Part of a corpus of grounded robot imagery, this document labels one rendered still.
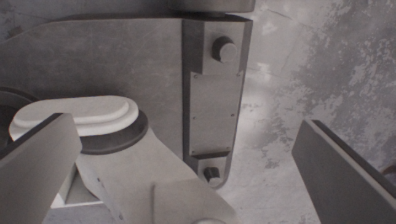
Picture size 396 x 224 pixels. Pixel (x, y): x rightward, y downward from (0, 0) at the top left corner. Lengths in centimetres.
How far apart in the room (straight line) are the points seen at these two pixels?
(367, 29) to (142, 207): 92
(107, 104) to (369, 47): 94
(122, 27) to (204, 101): 24
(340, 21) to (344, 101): 36
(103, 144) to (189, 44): 25
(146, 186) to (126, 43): 29
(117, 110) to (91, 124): 4
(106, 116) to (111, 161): 7
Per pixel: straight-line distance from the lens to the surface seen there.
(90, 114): 37
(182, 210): 23
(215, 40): 43
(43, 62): 51
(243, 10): 46
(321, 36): 84
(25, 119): 41
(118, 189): 30
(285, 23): 74
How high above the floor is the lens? 61
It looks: 57 degrees down
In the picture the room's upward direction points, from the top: 158 degrees clockwise
